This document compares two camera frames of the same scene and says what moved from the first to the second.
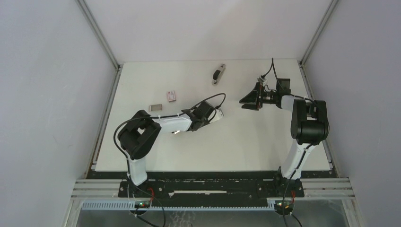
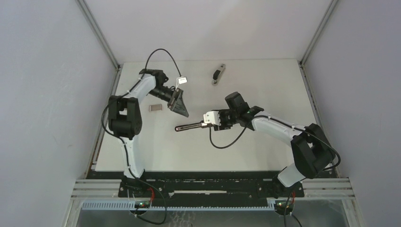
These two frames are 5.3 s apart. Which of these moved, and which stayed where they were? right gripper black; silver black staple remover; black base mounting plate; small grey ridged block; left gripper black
Moved: left gripper black; right gripper black
Stayed: silver black staple remover; black base mounting plate; small grey ridged block
